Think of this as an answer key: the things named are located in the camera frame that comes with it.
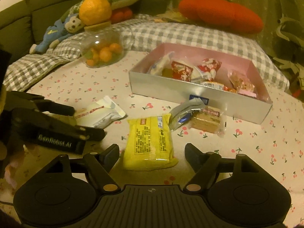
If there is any white cream cake packet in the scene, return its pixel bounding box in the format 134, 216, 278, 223
74, 96, 126, 129

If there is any clear wrapped wafer biscuit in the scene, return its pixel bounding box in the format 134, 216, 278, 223
190, 105, 226, 136

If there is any silver box with pink inside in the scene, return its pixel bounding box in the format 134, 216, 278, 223
128, 42, 273, 125

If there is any yellow snack packet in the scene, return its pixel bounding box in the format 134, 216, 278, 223
123, 114, 178, 171

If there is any orange white barcode snack packet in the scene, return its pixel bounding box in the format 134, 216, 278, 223
201, 81, 237, 93

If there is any glass jar with kumquats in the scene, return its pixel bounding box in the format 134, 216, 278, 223
80, 22, 124, 68

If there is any red round cushion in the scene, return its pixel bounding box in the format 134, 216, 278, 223
178, 0, 264, 34

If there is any silver foil snack packet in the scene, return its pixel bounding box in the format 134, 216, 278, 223
169, 98, 206, 131

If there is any pink nougat bar packet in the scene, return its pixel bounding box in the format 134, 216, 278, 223
228, 70, 257, 98

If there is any red small snack packet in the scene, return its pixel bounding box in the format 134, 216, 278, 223
171, 61, 193, 82

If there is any dark green sofa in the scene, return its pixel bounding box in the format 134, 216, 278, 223
0, 0, 172, 65

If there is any cherry print tablecloth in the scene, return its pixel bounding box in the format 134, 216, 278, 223
0, 49, 304, 228

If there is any grey checked quilt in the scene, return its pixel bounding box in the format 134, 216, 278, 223
3, 14, 290, 91

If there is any green patterned pillow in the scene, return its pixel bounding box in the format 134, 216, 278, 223
60, 0, 139, 22

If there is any white blue milk snack packet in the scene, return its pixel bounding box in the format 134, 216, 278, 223
147, 51, 174, 76

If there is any red white candy packet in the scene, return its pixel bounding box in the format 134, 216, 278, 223
196, 58, 222, 81

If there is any blue monkey plush toy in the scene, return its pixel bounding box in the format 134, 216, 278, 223
29, 14, 85, 54

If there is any large orange citrus fruit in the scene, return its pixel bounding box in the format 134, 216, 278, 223
79, 0, 112, 26

